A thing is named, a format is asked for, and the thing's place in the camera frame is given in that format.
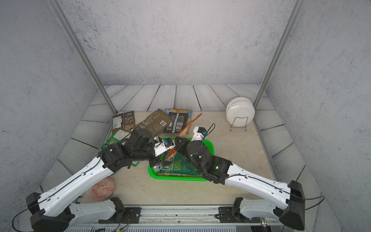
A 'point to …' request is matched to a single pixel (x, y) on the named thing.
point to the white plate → (240, 111)
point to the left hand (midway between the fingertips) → (170, 153)
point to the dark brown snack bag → (124, 121)
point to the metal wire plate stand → (231, 125)
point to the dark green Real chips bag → (178, 166)
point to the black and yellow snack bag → (180, 118)
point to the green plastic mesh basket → (155, 174)
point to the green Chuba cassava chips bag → (120, 136)
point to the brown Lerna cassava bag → (156, 122)
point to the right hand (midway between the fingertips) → (173, 138)
